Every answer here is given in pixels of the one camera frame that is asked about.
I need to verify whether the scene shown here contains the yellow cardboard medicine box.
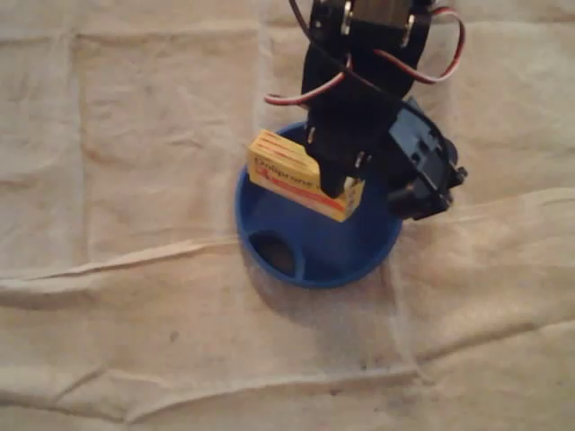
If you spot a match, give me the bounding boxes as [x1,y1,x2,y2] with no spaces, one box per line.
[245,128,365,222]

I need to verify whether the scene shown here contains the white creased cloth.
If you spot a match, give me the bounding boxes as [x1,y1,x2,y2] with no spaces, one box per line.
[0,0,575,431]

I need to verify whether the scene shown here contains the blue round plastic bowl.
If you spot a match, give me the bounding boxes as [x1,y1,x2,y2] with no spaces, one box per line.
[234,120,404,289]

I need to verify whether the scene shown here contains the red white black servo cable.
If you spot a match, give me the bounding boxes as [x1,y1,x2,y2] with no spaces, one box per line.
[263,0,357,109]
[372,4,468,86]

